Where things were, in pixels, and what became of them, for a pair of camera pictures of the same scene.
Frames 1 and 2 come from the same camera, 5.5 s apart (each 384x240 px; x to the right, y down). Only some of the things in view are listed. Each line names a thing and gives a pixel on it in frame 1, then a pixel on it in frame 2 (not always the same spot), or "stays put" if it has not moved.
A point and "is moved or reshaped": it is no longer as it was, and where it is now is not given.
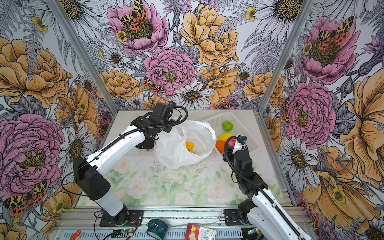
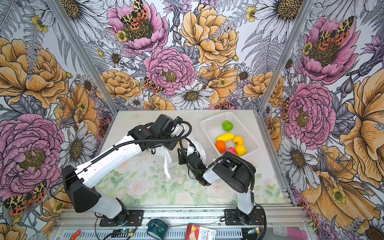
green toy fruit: [227, 126] stays put
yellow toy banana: [225, 137] stays put
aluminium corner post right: [306, 6] stays put
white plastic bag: [185, 145] is moved or reshaped
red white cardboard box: [194, 232] stays put
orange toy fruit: [220, 145] stays put
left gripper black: [170, 123] to [170, 145]
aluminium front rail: [83, 223] stays put
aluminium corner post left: [60, 11] stays put
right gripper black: [229, 154] to [180, 158]
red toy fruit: [231, 143] is moved or reshaped
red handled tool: [75, 235] stays put
